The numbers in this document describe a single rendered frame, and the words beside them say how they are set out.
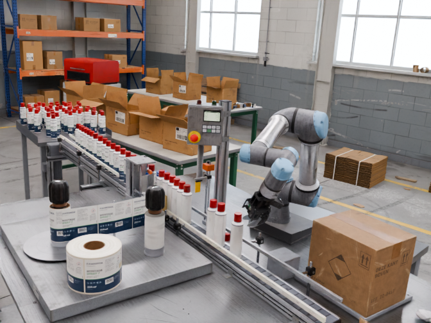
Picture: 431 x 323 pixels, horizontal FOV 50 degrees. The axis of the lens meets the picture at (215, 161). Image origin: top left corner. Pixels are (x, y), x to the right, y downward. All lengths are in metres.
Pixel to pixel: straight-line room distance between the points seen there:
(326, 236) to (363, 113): 5.97
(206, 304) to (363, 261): 0.59
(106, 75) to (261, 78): 2.89
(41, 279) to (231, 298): 0.73
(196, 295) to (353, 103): 6.25
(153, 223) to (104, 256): 0.31
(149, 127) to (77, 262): 2.72
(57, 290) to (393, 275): 1.23
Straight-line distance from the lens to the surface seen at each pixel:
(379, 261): 1.76
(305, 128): 2.09
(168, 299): 1.84
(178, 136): 3.96
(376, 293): 1.83
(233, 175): 4.32
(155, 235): 1.98
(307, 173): 2.25
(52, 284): 1.89
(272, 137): 1.92
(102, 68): 7.58
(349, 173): 6.14
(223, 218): 2.06
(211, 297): 1.86
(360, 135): 7.80
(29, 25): 9.08
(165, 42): 10.76
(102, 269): 1.75
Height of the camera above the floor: 1.83
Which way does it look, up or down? 16 degrees down
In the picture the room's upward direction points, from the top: 3 degrees clockwise
